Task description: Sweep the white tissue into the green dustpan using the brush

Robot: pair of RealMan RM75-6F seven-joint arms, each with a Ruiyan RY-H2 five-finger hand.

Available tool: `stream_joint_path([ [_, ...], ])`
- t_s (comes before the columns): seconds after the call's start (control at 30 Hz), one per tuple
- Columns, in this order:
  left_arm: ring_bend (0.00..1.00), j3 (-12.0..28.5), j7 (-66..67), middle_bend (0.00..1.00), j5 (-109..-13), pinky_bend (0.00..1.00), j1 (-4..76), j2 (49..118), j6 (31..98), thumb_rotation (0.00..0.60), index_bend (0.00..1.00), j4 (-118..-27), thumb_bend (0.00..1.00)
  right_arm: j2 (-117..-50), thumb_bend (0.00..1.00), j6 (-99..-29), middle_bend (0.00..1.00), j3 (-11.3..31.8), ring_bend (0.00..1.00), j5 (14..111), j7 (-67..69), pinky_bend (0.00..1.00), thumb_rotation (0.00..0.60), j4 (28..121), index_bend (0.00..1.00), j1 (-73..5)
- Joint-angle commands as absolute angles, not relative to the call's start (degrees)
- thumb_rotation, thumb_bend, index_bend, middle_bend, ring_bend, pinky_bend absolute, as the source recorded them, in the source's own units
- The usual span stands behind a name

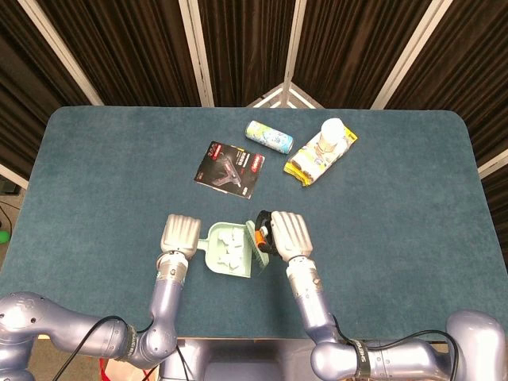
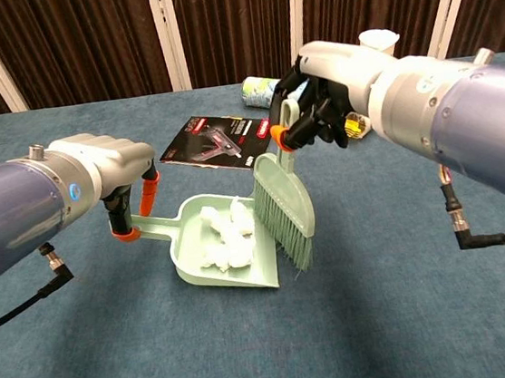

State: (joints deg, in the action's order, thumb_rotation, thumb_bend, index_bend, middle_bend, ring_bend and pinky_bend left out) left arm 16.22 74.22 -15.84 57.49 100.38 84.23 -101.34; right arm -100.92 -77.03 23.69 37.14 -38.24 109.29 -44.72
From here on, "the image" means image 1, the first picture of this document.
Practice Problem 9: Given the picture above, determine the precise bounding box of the white paper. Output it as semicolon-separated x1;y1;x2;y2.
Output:
216;229;248;267

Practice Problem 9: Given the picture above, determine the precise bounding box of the black glue gun packaging card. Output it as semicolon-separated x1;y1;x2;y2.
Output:
193;140;266;199

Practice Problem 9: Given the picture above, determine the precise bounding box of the white screen frame bar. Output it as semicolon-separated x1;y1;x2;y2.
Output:
478;148;508;179
0;162;29;191

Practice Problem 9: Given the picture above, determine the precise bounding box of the white triangular screen foot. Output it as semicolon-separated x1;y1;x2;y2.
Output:
245;81;327;110

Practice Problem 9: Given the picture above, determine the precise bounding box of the dark brown pleated curtain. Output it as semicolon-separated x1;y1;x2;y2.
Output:
291;0;432;109
387;0;508;167
35;0;203;107
198;0;297;108
0;0;94;187

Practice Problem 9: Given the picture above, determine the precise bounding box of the yellow snack package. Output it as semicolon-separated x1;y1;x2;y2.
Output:
283;126;358;187

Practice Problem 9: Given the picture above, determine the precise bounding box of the blue felt table mat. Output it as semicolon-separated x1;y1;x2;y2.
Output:
0;106;508;342

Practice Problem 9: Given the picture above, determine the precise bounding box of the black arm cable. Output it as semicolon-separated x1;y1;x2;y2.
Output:
331;315;461;381
51;315;138;381

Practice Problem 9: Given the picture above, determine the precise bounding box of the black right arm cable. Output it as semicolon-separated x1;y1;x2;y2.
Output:
331;315;461;381

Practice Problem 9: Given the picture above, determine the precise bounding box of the light green plastic dustpan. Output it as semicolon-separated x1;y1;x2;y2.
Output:
197;221;256;280

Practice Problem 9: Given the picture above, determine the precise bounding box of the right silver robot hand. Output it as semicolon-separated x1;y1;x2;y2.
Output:
255;210;314;263

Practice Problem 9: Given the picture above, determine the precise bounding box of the red and white bag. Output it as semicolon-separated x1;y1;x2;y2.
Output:
98;356;160;381

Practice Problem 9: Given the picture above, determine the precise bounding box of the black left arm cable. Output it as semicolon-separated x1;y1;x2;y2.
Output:
51;315;138;381

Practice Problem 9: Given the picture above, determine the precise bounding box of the white screen frame post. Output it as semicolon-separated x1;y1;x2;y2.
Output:
17;0;105;106
178;0;215;107
282;0;309;87
371;0;453;110

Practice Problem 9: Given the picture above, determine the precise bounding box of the light green hand broom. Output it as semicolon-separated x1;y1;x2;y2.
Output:
244;220;271;275

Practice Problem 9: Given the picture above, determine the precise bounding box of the white paper cup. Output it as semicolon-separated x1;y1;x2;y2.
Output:
317;117;344;152

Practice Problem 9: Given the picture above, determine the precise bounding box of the blue green drink can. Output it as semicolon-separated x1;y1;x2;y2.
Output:
244;120;295;155

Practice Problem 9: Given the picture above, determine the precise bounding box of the black velcro arm strap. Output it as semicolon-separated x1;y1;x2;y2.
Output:
352;338;373;377

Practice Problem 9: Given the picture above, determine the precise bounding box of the grey robot torso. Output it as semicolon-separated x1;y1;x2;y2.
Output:
158;337;330;381

